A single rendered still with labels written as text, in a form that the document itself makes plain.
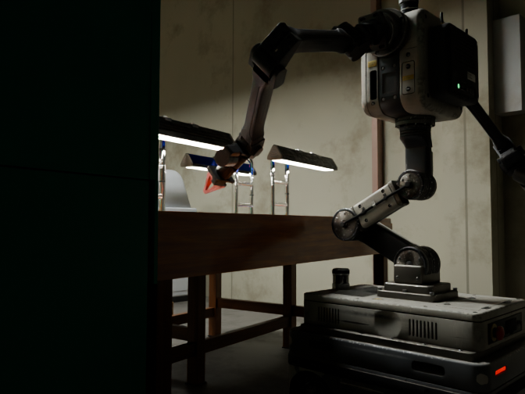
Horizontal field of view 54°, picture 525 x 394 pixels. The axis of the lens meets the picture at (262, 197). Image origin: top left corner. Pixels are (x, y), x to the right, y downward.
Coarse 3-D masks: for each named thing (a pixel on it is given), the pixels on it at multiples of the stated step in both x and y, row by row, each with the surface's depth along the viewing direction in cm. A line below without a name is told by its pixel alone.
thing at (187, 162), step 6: (186, 156) 278; (192, 156) 281; (198, 156) 286; (204, 156) 290; (186, 162) 278; (192, 162) 277; (198, 162) 282; (204, 162) 287; (210, 162) 292; (240, 168) 314; (246, 168) 320
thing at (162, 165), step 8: (168, 120) 186; (160, 144) 207; (160, 152) 207; (160, 160) 207; (160, 168) 206; (160, 176) 206; (160, 184) 206; (160, 192) 206; (160, 200) 206; (160, 208) 205
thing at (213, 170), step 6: (210, 168) 175; (216, 168) 176; (222, 168) 175; (228, 168) 174; (234, 168) 176; (216, 174) 175; (222, 174) 175; (228, 174) 175; (216, 180) 173; (222, 180) 175; (228, 180) 178
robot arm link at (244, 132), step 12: (252, 48) 139; (252, 72) 143; (276, 72) 136; (252, 84) 146; (264, 84) 142; (276, 84) 140; (252, 96) 150; (264, 96) 148; (252, 108) 153; (264, 108) 154; (252, 120) 158; (264, 120) 161; (240, 132) 169; (252, 132) 162; (252, 144) 167
